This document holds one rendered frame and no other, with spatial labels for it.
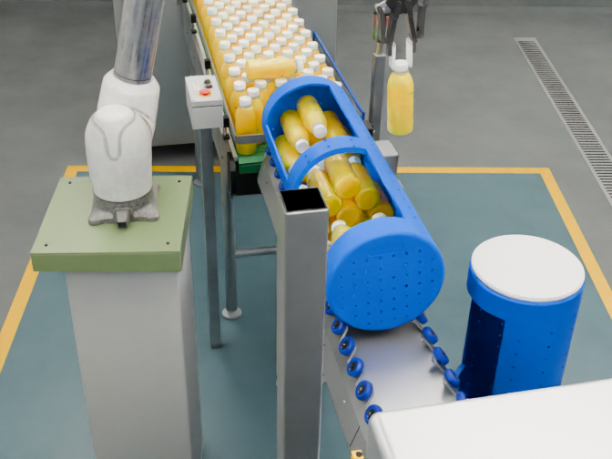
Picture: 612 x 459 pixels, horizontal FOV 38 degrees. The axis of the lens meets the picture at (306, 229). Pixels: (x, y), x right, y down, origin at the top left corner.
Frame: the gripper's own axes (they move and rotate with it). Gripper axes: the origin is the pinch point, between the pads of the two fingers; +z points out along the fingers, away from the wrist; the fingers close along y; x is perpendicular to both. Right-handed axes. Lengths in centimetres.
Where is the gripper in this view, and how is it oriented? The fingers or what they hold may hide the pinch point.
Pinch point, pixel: (401, 54)
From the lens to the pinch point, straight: 229.1
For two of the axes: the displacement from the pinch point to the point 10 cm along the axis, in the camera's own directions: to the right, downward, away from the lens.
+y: 9.7, -1.7, 1.6
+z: 0.5, 8.1, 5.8
